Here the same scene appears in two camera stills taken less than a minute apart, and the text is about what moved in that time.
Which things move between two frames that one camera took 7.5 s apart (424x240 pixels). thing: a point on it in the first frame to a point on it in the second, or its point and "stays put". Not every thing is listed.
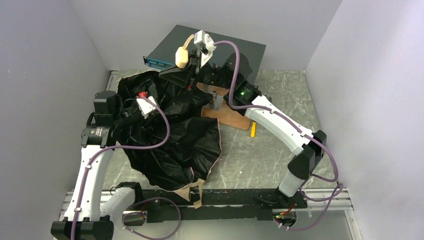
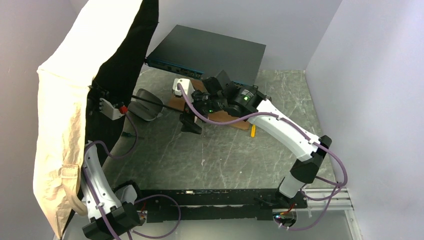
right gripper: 193,71 to 201,103
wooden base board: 227,115 stays put
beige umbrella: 176,149 to 84,87
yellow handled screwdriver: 253,130 stays put
